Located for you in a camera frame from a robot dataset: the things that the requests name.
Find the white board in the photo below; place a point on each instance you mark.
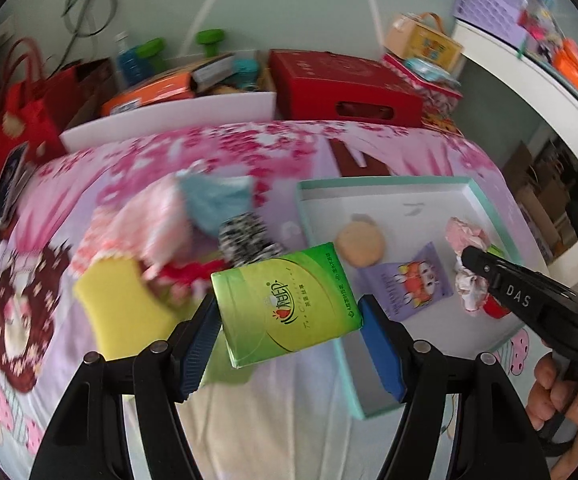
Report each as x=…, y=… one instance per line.
x=169, y=120

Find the yellow sponge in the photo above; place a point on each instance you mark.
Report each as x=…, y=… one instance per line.
x=119, y=305

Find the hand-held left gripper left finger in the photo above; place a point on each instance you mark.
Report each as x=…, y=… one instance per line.
x=199, y=355

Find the pink fluffy cloth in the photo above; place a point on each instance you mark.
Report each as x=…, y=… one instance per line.
x=159, y=220

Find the red gift box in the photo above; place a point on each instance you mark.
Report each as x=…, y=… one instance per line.
x=344, y=80

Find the light blue packet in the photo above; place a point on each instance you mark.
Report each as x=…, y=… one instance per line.
x=426, y=67

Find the blue liquid bottle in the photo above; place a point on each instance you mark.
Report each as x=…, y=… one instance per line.
x=129, y=67

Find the white table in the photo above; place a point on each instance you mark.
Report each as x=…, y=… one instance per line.
x=544, y=90

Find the purple perforated basket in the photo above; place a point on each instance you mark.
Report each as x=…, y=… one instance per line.
x=489, y=0

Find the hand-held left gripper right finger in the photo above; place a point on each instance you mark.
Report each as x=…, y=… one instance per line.
x=384, y=355

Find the red tote bag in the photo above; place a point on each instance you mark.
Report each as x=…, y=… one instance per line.
x=19, y=125

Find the person's right hand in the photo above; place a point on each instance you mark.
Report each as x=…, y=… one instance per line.
x=544, y=395

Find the pink white checked cloth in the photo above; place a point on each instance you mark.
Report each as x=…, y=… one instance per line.
x=96, y=237

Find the smartphone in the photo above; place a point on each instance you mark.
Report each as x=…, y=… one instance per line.
x=11, y=180

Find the orange pouch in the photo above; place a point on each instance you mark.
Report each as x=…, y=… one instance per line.
x=576, y=70

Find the light green cloth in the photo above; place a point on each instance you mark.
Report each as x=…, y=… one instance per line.
x=224, y=367

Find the black white cow-print scrunchie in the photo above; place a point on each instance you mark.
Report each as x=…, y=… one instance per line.
x=241, y=240

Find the teal round container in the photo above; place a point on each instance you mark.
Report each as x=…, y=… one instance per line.
x=246, y=72

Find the colourful printed packet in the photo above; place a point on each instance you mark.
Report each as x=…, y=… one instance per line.
x=539, y=15

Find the cartoon printed bed sheet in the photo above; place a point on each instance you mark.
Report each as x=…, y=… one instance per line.
x=279, y=435

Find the dark red paper bag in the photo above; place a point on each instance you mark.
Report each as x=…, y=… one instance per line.
x=94, y=90

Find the teal shallow box tray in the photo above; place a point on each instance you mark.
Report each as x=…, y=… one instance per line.
x=419, y=210

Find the orange cardboard box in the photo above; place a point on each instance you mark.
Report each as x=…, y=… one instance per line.
x=154, y=92

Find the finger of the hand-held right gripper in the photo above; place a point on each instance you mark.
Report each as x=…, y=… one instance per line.
x=474, y=259

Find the red patterned box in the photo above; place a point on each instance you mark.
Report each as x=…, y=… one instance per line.
x=439, y=97

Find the blue face mask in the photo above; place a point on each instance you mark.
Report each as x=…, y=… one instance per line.
x=214, y=205

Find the purple baby wipes pack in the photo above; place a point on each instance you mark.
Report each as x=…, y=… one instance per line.
x=419, y=285

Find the pink floral scrunchie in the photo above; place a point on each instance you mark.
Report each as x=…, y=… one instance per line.
x=461, y=232

